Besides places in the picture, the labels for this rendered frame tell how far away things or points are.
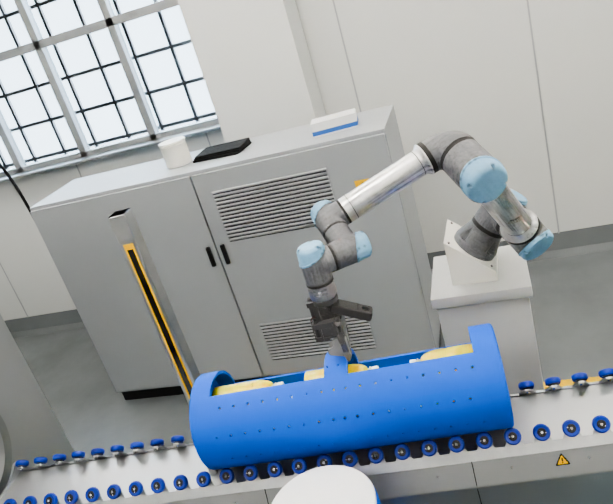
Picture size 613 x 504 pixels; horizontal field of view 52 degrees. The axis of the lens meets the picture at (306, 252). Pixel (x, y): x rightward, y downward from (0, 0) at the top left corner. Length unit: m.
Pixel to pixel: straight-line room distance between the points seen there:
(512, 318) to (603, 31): 2.59
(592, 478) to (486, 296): 0.61
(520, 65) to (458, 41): 0.42
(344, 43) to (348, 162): 1.34
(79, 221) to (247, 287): 1.06
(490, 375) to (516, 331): 0.53
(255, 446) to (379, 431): 0.35
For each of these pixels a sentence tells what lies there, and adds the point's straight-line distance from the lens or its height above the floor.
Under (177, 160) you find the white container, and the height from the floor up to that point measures 1.49.
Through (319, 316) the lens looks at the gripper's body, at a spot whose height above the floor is 1.38.
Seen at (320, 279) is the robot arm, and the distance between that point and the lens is 1.65.
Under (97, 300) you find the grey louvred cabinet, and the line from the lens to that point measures 4.15.
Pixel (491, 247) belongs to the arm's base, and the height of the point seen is 1.25.
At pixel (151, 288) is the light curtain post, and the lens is 2.17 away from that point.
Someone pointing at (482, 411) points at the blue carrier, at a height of 1.09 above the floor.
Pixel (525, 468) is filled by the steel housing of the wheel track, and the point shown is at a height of 0.87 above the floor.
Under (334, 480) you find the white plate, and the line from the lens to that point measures 1.74.
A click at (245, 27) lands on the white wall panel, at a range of 4.23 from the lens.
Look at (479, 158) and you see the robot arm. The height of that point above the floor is 1.67.
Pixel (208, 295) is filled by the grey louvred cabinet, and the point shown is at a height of 0.71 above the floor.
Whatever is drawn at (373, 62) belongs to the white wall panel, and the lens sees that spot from 4.40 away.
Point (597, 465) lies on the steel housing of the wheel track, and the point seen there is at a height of 0.86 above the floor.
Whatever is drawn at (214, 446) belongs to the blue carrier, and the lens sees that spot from 1.88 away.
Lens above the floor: 2.20
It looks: 22 degrees down
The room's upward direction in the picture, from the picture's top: 17 degrees counter-clockwise
